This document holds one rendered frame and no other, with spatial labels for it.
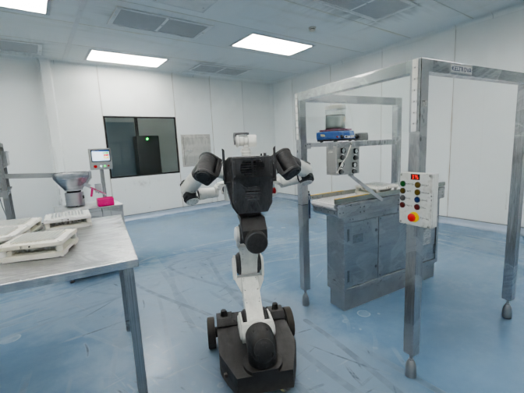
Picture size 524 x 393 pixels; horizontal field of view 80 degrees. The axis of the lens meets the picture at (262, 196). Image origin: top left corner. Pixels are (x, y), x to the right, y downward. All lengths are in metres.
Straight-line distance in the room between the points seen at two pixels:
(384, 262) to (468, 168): 2.95
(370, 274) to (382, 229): 0.38
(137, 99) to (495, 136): 5.99
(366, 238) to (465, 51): 3.70
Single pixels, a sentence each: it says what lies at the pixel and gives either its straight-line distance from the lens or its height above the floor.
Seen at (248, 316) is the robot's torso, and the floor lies 0.34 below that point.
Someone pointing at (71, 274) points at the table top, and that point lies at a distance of 1.45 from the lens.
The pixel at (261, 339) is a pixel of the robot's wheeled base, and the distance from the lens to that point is 1.76.
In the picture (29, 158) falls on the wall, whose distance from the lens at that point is 6.51.
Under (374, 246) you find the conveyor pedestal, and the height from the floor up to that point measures 0.47.
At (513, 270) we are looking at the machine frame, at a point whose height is 0.37.
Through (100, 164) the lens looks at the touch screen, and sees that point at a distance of 4.12.
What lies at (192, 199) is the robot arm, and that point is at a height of 1.04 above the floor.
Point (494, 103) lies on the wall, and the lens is 5.43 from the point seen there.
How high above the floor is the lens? 1.32
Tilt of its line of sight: 9 degrees down
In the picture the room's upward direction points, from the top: 3 degrees counter-clockwise
